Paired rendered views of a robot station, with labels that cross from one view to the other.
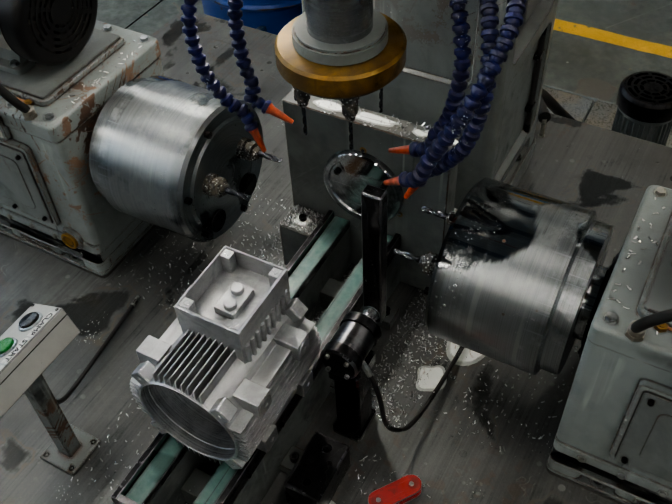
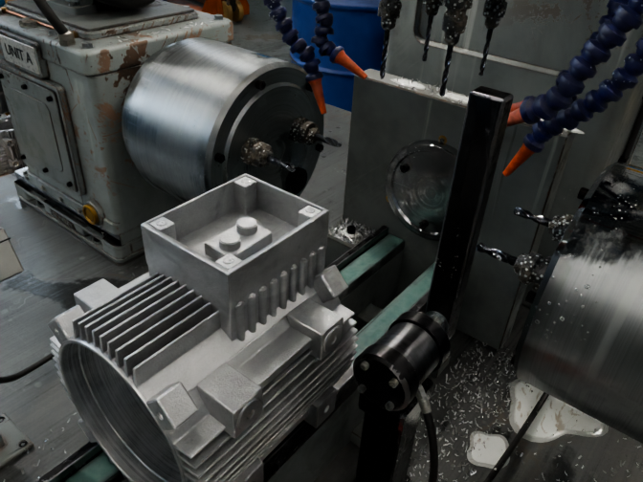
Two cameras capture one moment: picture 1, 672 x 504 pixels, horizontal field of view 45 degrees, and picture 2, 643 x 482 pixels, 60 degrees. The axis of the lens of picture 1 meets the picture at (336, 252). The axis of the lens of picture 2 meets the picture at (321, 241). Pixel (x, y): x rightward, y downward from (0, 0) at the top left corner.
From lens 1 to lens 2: 0.63 m
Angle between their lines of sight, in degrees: 14
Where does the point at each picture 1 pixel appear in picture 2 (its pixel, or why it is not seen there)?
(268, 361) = (271, 347)
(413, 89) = (511, 87)
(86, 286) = (97, 270)
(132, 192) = (159, 144)
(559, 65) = not seen: hidden behind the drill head
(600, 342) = not seen: outside the picture
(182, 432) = (120, 446)
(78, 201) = (103, 162)
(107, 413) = (57, 411)
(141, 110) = (191, 54)
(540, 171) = not seen: hidden behind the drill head
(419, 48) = (529, 31)
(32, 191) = (60, 147)
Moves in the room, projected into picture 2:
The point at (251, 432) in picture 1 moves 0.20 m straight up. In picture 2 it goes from (214, 460) to (191, 227)
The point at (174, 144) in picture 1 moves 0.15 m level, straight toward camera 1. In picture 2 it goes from (217, 86) to (212, 135)
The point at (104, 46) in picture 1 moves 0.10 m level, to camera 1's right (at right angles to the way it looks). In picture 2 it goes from (174, 11) to (234, 16)
